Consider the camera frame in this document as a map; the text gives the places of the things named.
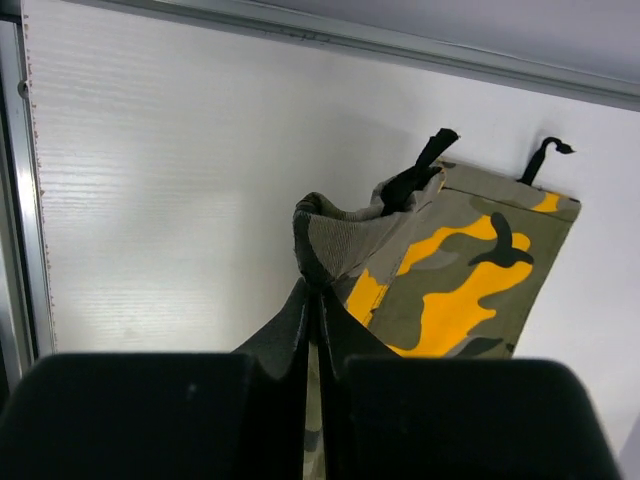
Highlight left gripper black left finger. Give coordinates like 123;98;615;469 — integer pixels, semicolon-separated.
1;282;309;479

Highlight camouflage yellow green trousers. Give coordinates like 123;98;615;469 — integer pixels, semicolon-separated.
292;127;583;480

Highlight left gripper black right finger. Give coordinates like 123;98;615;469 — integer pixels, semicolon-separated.
317;293;620;479

